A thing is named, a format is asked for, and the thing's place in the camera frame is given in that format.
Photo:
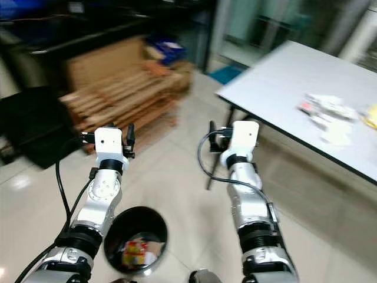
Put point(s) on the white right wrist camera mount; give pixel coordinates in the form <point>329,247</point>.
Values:
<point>246,135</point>

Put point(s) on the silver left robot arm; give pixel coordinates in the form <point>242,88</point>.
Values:
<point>103,194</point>

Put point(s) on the blue floor mat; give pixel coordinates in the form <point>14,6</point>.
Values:
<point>224,75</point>

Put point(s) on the crumpled white red wrapper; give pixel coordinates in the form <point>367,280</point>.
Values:
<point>330,118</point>

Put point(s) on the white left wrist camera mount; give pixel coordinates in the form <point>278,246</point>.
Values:
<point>111,141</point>

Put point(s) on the blue plastic crate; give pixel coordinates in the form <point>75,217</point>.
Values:
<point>15,7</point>

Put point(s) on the red yellow snack packet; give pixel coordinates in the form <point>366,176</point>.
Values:
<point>134,254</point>

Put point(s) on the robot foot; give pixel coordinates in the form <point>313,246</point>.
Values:
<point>206,277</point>

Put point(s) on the black round rubbish bin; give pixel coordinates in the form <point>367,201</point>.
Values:
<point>147,227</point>

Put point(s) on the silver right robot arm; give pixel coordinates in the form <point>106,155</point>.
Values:
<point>247,200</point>

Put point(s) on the white table with black legs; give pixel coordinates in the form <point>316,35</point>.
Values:
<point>283,79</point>

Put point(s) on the brown cardboard stack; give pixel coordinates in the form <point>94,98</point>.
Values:
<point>118,82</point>

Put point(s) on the blue box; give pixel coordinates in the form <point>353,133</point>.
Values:
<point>168,50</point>

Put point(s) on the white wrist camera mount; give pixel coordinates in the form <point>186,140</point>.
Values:
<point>111,141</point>
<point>246,135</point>

